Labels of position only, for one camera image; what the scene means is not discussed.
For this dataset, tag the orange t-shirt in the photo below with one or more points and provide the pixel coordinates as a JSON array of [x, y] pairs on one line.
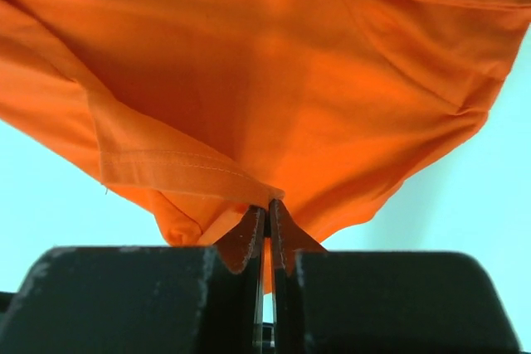
[[196, 109]]

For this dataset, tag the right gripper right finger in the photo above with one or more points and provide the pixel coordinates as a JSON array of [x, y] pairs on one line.
[[380, 301]]

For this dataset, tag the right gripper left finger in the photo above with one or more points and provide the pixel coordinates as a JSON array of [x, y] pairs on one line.
[[143, 299]]

